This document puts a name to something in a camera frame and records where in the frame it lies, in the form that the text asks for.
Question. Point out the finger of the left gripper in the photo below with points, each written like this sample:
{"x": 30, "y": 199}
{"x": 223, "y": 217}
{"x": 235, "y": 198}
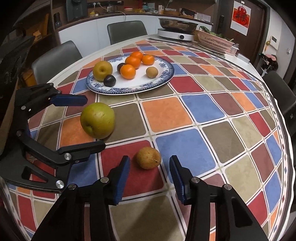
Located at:
{"x": 68, "y": 100}
{"x": 81, "y": 152}

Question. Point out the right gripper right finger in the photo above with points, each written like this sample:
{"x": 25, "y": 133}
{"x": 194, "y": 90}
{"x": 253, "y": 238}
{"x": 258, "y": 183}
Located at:
{"x": 234, "y": 220}

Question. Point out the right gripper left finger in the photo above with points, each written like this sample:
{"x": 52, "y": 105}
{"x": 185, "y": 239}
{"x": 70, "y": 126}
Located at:
{"x": 103, "y": 193}

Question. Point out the green pear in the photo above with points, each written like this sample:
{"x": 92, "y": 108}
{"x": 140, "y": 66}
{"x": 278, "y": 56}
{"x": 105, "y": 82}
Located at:
{"x": 98, "y": 120}

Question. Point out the yellow pear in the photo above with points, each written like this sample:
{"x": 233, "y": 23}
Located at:
{"x": 101, "y": 70}

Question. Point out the brown kiwi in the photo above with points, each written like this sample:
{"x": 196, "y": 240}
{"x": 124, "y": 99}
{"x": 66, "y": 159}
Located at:
{"x": 148, "y": 158}
{"x": 152, "y": 72}

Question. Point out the dark plum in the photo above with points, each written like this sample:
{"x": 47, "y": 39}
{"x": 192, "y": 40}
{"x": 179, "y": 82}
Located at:
{"x": 120, "y": 66}
{"x": 109, "y": 80}

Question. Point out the large orange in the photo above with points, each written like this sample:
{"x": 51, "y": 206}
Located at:
{"x": 133, "y": 61}

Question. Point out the small front orange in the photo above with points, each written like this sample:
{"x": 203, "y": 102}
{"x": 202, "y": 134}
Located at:
{"x": 148, "y": 60}

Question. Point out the near grey chair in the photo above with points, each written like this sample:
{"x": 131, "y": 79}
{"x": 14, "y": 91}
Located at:
{"x": 54, "y": 61}

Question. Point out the grey chair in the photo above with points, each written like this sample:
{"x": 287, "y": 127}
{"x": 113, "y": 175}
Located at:
{"x": 122, "y": 31}
{"x": 54, "y": 61}
{"x": 281, "y": 92}

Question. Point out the far grey chair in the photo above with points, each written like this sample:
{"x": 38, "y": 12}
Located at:
{"x": 122, "y": 31}

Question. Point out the colourful checkered tablecloth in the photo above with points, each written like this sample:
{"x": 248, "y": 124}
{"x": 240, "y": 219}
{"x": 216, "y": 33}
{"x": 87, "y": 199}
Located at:
{"x": 219, "y": 119}

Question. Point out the blue white porcelain plate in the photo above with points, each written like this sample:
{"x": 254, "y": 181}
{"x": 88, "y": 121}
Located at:
{"x": 140, "y": 83}

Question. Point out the black water dispenser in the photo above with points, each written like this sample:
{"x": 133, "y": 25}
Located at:
{"x": 76, "y": 9}

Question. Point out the white induction cooker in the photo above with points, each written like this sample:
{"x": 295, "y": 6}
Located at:
{"x": 175, "y": 35}

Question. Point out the right side grey chair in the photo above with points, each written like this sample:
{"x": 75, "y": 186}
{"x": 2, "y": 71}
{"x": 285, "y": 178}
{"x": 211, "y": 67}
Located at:
{"x": 281, "y": 92}

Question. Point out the steel pan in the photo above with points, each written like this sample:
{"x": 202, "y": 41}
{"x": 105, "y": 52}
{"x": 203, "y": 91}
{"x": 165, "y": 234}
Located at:
{"x": 177, "y": 26}

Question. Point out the dark wooden door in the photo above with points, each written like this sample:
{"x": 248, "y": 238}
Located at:
{"x": 251, "y": 45}

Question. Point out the red fu poster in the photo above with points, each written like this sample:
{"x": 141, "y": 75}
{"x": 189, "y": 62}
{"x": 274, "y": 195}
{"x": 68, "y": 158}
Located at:
{"x": 240, "y": 19}

